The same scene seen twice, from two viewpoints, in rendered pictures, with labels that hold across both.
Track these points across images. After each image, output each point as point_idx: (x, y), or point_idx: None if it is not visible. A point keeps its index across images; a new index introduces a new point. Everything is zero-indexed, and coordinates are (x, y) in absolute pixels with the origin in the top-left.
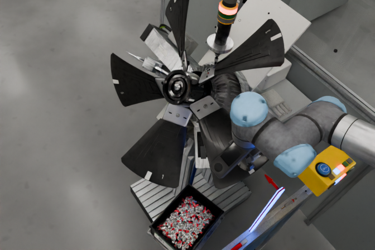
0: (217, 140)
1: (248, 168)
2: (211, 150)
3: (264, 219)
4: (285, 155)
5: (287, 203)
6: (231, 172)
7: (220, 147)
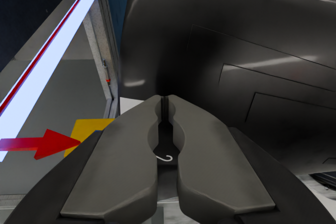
0: (328, 93)
1: (41, 213)
2: (326, 38)
3: (100, 25)
4: None
5: (107, 71)
6: (171, 41)
7: (296, 84)
